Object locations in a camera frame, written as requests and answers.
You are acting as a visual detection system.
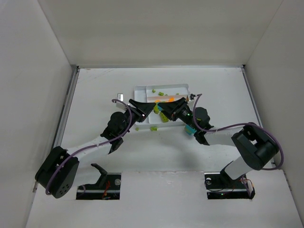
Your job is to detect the orange lego pieces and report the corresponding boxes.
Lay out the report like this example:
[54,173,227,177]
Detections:
[155,97,177,103]

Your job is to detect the green duplo brick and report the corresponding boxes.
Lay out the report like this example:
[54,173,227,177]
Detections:
[159,113,169,123]

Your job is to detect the teal and green duplo stack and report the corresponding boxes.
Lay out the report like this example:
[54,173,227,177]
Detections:
[184,125,196,135]

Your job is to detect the small green lego pieces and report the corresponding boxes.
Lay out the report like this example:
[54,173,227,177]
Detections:
[134,86,183,130]

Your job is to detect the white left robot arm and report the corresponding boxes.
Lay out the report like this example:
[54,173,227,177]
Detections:
[35,99,156,199]

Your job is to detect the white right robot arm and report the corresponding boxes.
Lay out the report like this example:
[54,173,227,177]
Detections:
[158,97,282,184]

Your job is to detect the white divided tray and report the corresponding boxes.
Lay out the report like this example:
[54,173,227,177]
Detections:
[134,84,194,130]

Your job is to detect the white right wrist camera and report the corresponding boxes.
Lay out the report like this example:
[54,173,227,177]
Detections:
[186,94,197,103]

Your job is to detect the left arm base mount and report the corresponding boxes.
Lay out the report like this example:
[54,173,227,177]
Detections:
[76,163,122,200]

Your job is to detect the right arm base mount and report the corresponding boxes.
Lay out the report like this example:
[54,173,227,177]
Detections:
[204,172,256,200]

